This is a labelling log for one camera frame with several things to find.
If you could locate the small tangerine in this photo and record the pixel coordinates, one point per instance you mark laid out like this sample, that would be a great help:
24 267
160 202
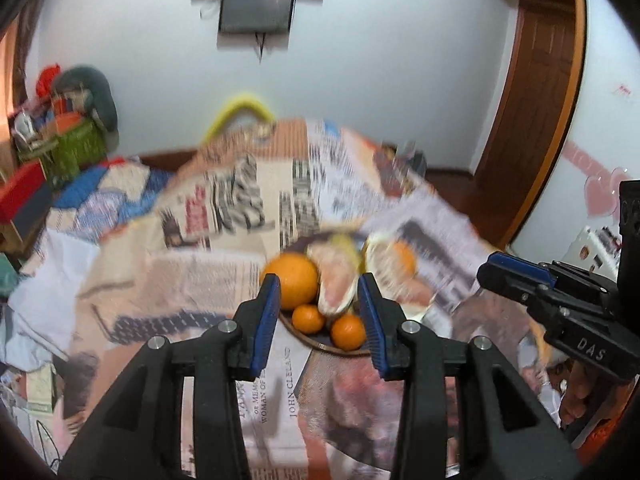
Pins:
307 319
348 332

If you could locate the yellow foam tube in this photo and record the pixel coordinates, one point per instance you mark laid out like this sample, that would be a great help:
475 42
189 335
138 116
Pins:
241 106

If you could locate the brown wooden door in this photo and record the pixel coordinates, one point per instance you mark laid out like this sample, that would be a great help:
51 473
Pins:
535 109

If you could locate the large orange left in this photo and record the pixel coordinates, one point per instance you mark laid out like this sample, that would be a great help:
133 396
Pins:
299 279

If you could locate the blue patchwork quilt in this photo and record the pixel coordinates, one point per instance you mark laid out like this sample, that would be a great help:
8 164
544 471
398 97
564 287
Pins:
106 197

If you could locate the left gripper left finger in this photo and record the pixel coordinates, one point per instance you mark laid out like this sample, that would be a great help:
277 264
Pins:
257 320

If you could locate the white wardrobe sliding door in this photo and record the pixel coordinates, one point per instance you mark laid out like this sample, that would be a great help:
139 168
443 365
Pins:
601 148

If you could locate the right hand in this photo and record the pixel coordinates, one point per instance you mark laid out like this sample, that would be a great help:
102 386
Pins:
580 384

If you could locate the small wall monitor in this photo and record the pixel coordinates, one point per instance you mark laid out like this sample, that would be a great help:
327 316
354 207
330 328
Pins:
260 17

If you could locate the peeled pomelo segment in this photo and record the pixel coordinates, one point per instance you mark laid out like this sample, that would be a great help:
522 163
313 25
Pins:
338 283

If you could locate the dark purple plate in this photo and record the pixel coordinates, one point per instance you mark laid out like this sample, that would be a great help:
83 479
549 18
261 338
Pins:
322 340

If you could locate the large orange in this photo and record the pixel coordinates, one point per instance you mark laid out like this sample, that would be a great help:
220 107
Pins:
299 279
406 256

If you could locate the green storage basket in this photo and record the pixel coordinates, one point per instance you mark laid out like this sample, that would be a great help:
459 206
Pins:
73 151

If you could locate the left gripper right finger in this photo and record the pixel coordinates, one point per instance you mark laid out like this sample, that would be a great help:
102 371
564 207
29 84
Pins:
381 318

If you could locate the red box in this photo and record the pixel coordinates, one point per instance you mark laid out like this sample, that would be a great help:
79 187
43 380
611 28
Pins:
26 180

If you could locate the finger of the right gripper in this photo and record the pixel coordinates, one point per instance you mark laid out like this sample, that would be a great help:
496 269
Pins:
538 299
533 271

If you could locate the large orange right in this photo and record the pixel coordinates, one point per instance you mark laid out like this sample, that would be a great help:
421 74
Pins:
406 256

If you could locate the newspaper print bed cover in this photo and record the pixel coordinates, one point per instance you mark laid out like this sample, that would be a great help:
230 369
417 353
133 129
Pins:
242 200

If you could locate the grey neck pillow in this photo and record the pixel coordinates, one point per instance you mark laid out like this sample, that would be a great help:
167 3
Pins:
100 103

